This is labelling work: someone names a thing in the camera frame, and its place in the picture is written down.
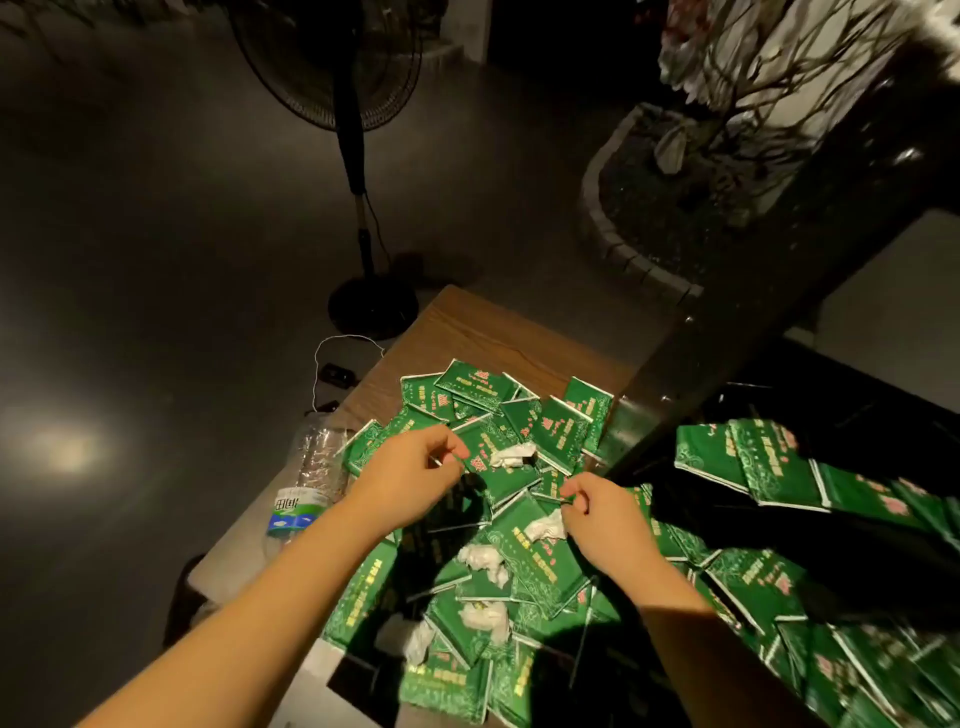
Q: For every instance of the person's right forearm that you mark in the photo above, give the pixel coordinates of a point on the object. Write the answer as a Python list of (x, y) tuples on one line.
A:
[(720, 660)]

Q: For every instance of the black metal shelf rack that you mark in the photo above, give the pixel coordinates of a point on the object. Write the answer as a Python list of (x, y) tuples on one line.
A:
[(780, 338)]

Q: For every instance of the bare branched tree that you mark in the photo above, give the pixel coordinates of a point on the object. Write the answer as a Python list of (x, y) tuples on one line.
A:
[(780, 75)]

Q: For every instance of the pile of green packets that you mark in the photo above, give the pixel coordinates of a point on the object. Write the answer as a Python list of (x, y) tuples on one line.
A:
[(548, 428)]

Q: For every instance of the black standing fan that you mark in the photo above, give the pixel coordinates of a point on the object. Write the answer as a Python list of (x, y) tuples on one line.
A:
[(348, 90)]

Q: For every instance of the person's left hand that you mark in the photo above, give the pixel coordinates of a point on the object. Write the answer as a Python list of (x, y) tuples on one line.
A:
[(402, 477)]

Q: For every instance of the person's left forearm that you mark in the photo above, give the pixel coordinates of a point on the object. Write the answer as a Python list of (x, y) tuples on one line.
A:
[(240, 638)]

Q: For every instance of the black power adapter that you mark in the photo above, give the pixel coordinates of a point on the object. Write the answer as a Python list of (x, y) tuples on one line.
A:
[(338, 375)]

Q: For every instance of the clear plastic water bottle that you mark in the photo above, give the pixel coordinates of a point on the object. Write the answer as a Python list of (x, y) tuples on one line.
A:
[(300, 503)]

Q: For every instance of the person's right hand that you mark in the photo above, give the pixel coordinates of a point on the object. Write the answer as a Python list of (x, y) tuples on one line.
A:
[(612, 528)]

